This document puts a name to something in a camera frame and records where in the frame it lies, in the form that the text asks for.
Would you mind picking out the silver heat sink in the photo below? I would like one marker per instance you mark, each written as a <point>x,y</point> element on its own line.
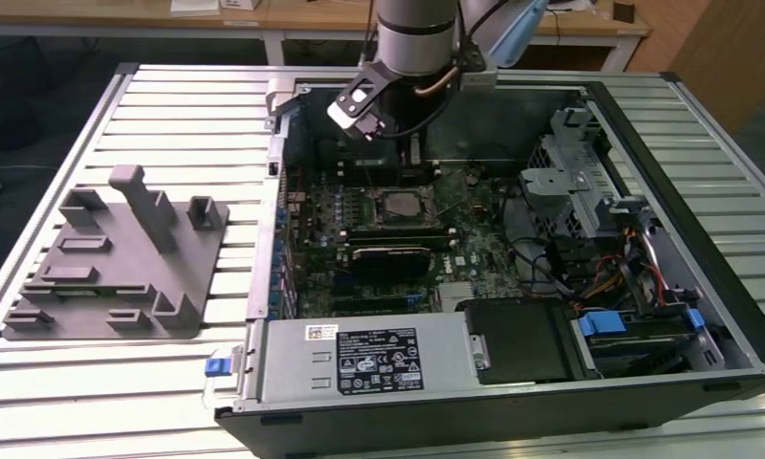
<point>457,291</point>

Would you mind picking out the white box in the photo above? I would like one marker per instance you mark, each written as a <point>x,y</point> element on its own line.
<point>245,4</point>

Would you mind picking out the grey metal bracket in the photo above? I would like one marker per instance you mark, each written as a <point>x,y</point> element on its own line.
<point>545,191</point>

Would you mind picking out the black PC case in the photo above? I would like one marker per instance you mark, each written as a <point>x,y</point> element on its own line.
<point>420,430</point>

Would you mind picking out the CPU socket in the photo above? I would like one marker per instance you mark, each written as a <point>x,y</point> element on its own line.
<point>401,221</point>

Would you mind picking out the silver CPU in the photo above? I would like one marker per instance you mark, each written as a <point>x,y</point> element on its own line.
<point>401,203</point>

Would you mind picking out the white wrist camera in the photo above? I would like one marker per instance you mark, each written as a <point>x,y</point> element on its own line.
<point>357,112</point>

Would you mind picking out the blue disk carrier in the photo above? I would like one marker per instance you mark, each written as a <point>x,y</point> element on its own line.
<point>603,325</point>

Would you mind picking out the grey parts rack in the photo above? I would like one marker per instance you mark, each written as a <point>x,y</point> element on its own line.
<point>126,268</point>

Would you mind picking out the silver disk bay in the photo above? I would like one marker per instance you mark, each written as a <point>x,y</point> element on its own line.
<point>708,354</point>

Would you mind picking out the silver metal drive cage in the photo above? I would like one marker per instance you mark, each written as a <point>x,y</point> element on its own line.
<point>587,158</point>

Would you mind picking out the black RAM module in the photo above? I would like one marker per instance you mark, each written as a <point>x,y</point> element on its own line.
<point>399,244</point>
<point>395,233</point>

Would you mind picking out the blue plastic clip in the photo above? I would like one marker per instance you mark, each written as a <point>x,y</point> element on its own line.
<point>696,319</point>

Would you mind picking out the small brown box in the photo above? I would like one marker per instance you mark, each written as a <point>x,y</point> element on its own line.
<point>625,12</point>

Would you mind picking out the black graphics card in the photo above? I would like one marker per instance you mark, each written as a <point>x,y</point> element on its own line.
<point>389,262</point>

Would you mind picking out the green motherboard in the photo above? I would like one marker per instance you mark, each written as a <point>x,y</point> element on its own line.
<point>484,248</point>

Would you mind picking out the wooden cabinet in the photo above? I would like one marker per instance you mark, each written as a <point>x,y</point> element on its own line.
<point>727,57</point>

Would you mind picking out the wooden desk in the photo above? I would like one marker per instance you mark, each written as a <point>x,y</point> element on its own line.
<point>185,19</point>

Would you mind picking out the blue case latch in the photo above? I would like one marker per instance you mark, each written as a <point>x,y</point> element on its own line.
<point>214,367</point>

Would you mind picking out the black plastic shroud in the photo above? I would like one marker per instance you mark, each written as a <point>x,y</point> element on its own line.
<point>523,344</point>

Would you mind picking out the grey plastic clip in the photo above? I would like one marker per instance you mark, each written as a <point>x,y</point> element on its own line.
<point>621,205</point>

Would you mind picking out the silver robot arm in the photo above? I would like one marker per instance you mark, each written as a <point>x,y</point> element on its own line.
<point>415,38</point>

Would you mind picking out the white paper sheet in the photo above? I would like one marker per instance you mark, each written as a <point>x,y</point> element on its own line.
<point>194,6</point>

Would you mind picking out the green RAM stick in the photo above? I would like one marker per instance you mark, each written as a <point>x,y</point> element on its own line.
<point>363,164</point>

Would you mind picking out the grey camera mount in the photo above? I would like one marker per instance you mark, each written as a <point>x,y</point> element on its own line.
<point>479,81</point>

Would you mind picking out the silver power supply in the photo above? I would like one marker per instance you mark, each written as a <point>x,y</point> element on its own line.
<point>293,363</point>

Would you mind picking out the black expansion slot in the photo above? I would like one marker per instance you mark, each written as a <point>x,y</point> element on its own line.
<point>369,305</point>

